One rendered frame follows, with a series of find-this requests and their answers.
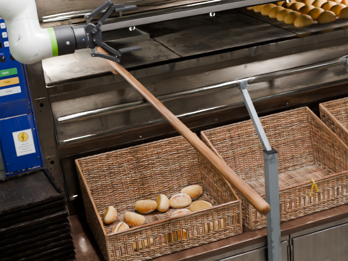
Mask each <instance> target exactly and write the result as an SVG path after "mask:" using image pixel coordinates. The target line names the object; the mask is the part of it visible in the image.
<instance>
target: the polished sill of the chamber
mask: <svg viewBox="0 0 348 261"><path fill-rule="evenodd" d="M344 37H348V25H345V26H340V27H334V28H329V29H325V30H320V31H315V32H309V33H304V34H299V35H294V36H288V37H283V38H278V39H273V40H268V41H262V42H257V43H252V44H248V45H243V46H237V47H232V48H227V49H222V50H216V51H211V52H206V53H200V54H195V55H190V56H184V57H179V58H176V59H170V60H165V61H160V62H154V63H149V64H144V65H138V66H133V67H128V68H125V69H126V70H127V71H128V72H129V73H130V74H131V75H132V76H133V77H134V78H135V79H138V78H143V77H148V76H154V75H159V74H164V73H169V72H173V71H178V70H183V69H188V68H193V67H198V66H204V65H209V64H214V63H219V62H224V61H229V60H234V59H239V58H243V57H248V56H253V55H258V54H263V53H269V52H274V51H279V50H284V49H289V48H294V47H300V46H305V45H310V44H315V43H318V42H324V41H329V40H334V39H339V38H344ZM123 81H126V80H125V79H124V78H123V77H122V76H121V75H120V74H119V73H118V72H117V71H116V70H112V71H107V72H101V73H98V74H92V75H87V76H82V77H76V78H71V79H66V80H61V81H56V82H50V83H46V87H47V92H48V96H53V95H58V94H63V93H68V92H73V91H78V90H84V89H89V88H94V87H97V86H102V85H108V84H113V83H118V82H123Z"/></svg>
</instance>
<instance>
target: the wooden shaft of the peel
mask: <svg viewBox="0 0 348 261"><path fill-rule="evenodd" d="M97 52H100V53H104V54H107V55H110V54H109V53H108V52H107V51H106V50H105V49H104V48H103V47H98V48H97ZM105 60H106V61H107V62H108V63H109V64H110V65H111V66H112V67H113V68H114V69H115V70H116V71H117V72H118V73H119V74H120V75H121V76H122V77H123V78H124V79H125V80H126V81H127V82H128V83H129V84H130V85H131V86H132V87H133V88H134V89H135V90H136V91H137V92H138V93H139V94H140V95H141V96H142V97H143V98H144V99H145V100H146V101H147V102H149V103H150V104H151V105H152V106H153V107H154V108H155V109H156V110H157V111H158V112H159V113H160V114H161V115H162V116H163V117H164V118H165V119H166V120H167V121H168V122H169V123H170V124H171V125H172V126H173V127H174V128H175V129H176V130H177V131H178V132H179V133H180V134H181V135H182V136H183V137H184V138H185V139H186V140H187V141H188V142H189V143H190V144H191V145H192V146H193V147H194V148H195V149H196V150H197V151H198V152H199V153H200V154H201V155H202V156H203V157H204V158H205V159H206V160H207V161H208V162H209V163H210V164H211V165H212V166H213V167H214V168H215V169H216V170H217V171H218V172H219V173H220V174H221V175H222V176H223V177H224V178H225V179H226V180H227V181H228V182H229V183H230V184H231V185H232V186H233V187H234V188H235V189H236V190H237V191H238V192H239V193H240V194H241V195H242V196H243V197H244V198H245V199H246V200H247V201H248V202H249V203H250V204H251V205H252V206H253V207H254V208H255V209H256V210H257V211H258V212H259V213H260V214H262V215H266V214H268V213H269V211H270V206H269V204H268V203H267V202H265V201H264V200H263V199H262V198H261V197H260V196H259V195H258V194H257V193H256V192H255V191H254V190H253V189H252V188H251V187H250V186H249V185H247V184H246V183H245V182H244V181H243V180H242V179H241V178H240V177H239V176H238V175H237V174H236V173H235V172H234V171H233V170H232V169H231V168H229V167H228V166H227V165H226V164H225V163H224V162H223V161H222V160H221V159H220V158H219V157H218V156H217V155H216V154H215V153H214V152H213V151H211V150H210V149H209V148H208V147H207V146H206V145H205V144H204V143H203V142H202V141H201V140H200V139H199V138H198V137H197V136H196V135H195V134H194V133H192V132H191V131H190V130H189V129H188V128H187V127H186V126H185V125H184V124H183V123H182V122H181V121H180V120H179V119H178V118H177V117H176V116H174V115H173V114H172V113H171V112H170V111H169V110H168V109H167V108H166V107H165V106H164V105H163V104H162V103H161V102H160V101H159V100H158V99H157V98H155V97H154V96H153V95H152V94H151V93H150V92H149V91H148V90H147V89H146V88H145V87H144V86H143V85H142V84H141V83H140V82H139V81H137V80H136V79H135V78H134V77H133V76H132V75H131V74H130V73H129V72H128V71H127V70H126V69H125V68H124V67H123V66H122V65H121V64H119V63H117V62H114V61H111V60H107V59H105Z"/></svg>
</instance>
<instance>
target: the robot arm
mask: <svg viewBox="0 0 348 261"><path fill-rule="evenodd" d="M107 7H109V8H108V9H107V10H106V11H105V12H104V14H103V15H102V16H101V17H100V18H99V19H98V20H97V21H96V22H95V23H94V24H93V23H91V22H90V21H91V20H92V19H93V17H95V16H96V15H98V14H99V13H100V12H102V11H103V10H104V9H106V8H107ZM136 8H137V6H135V5H129V6H125V5H124V4H116V5H114V4H113V2H112V1H111V0H107V1H106V2H104V3H103V4H101V5H100V6H99V7H97V8H96V9H95V10H93V11H92V12H90V13H86V14H85V15H84V17H85V19H86V24H84V25H77V26H72V27H70V25H68V24H67V25H61V26H55V27H49V28H41V27H40V25H39V21H38V16H37V9H36V3H35V0H0V18H2V19H4V21H5V24H6V28H7V34H8V41H9V50H10V53H11V55H12V56H13V58H14V59H15V60H16V61H18V62H20V63H22V64H34V63H36V62H39V61H41V60H44V59H48V58H51V57H56V56H62V55H68V54H73V53H75V50H81V49H86V48H91V52H90V56H91V57H101V58H104V59H107V60H111V61H114V62H117V63H119V62H120V59H121V57H122V56H126V55H130V54H131V52H132V51H138V50H141V47H140V46H135V47H129V48H123V49H119V52H118V51H117V50H115V49H113V48H111V47H110V46H108V45H106V44H105V43H103V42H102V39H103V37H102V30H101V28H100V27H101V26H102V24H103V23H104V21H105V20H106V19H107V18H108V17H109V16H110V14H111V13H112V12H113V11H115V12H117V11H124V10H130V9H136ZM97 45H100V46H101V47H103V48H105V49H107V50H108V51H110V52H112V53H113V54H115V55H116V57H114V56H111V55H107V54H104V53H100V52H97V51H96V50H94V48H95V47H96V46H97Z"/></svg>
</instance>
